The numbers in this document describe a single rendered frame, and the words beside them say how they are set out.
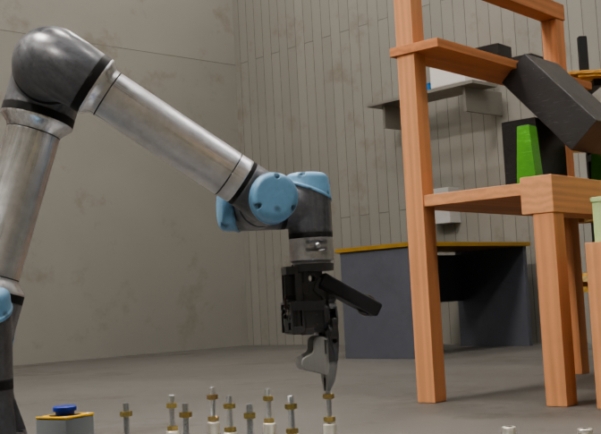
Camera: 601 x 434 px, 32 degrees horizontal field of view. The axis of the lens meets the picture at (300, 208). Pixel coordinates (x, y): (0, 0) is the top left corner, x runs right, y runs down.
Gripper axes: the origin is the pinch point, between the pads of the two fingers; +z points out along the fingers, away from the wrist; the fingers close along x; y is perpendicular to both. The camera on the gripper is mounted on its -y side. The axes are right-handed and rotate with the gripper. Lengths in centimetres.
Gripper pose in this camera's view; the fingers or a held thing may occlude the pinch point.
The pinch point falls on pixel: (330, 382)
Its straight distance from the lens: 176.9
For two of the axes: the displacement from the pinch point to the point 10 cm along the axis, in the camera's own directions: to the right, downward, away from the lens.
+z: 0.5, 9.9, -0.9
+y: -9.7, 0.3, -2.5
